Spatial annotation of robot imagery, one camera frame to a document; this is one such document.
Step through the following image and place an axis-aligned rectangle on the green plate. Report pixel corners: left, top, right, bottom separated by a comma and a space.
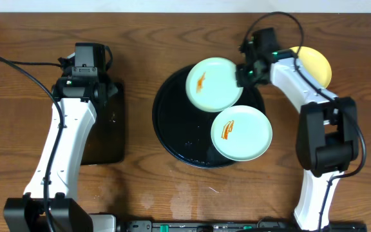
211, 105, 272, 162
185, 57, 243, 113

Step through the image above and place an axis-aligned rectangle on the yellow plate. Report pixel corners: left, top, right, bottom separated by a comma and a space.
298, 46, 332, 88

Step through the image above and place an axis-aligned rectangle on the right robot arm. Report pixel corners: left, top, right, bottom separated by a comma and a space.
236, 28, 359, 231

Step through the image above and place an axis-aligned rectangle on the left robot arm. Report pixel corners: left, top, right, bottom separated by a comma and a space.
3, 43, 119, 231

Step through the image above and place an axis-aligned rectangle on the rectangular black tray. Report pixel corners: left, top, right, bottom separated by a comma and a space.
81, 82, 126, 165

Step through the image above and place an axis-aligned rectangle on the round black tray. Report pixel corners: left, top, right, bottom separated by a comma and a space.
151, 64, 266, 169

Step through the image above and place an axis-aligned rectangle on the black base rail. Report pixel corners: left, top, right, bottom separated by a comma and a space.
117, 219, 368, 232

